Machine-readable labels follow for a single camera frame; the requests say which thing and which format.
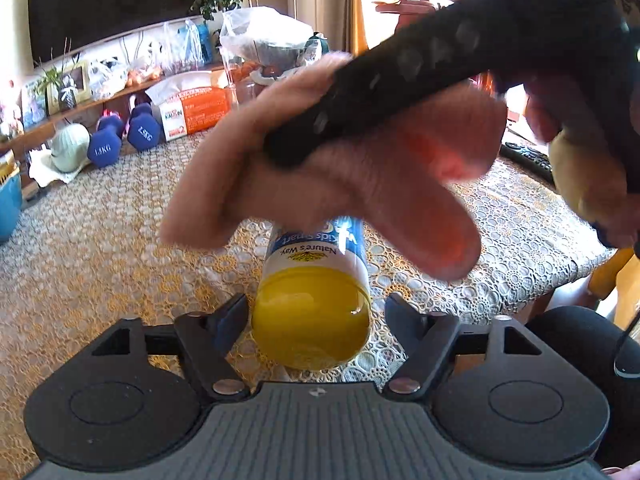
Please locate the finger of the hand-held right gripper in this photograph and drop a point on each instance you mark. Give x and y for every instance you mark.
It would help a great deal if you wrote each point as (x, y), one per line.
(380, 80)

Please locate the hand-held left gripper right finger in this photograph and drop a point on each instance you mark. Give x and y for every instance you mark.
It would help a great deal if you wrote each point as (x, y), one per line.
(400, 312)

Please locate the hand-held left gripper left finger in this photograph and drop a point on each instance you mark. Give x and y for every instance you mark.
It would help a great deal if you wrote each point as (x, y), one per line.
(234, 316)

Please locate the yellow-lidded plastic container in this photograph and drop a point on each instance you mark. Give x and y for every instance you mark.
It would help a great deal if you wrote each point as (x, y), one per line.
(310, 310)

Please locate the pink cleaning cloth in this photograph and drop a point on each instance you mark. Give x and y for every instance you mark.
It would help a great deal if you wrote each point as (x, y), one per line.
(360, 190)

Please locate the person's right hand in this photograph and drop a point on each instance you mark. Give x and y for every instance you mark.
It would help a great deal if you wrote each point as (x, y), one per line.
(587, 180)

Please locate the clear plastic bag with bowl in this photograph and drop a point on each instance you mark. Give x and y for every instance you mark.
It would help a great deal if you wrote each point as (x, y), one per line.
(265, 35)

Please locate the black remote control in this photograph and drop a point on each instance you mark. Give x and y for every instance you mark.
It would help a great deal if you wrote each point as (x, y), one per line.
(530, 160)

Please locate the orange tissue box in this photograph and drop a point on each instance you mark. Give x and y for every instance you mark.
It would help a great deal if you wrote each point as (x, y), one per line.
(200, 105)

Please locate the blue printed plastic bag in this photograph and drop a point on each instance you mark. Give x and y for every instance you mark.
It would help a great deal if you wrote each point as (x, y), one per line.
(192, 42)

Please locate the blue dumbbell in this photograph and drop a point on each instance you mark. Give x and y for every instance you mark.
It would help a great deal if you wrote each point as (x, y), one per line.
(144, 130)
(105, 145)

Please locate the white cloth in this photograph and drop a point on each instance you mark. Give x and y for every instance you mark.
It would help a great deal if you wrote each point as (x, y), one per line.
(45, 172)

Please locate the blue plastic bin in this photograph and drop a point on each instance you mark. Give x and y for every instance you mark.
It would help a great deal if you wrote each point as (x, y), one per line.
(9, 207)

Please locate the wooden shelf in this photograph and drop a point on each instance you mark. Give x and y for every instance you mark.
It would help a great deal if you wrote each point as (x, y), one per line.
(60, 117)

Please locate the white plastic bag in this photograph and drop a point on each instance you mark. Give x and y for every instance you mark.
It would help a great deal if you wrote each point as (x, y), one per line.
(107, 77)

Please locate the black television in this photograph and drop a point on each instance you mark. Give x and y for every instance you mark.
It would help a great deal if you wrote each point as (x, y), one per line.
(115, 5)

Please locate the cream photo frame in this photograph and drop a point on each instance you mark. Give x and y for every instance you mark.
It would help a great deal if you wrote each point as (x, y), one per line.
(75, 82)

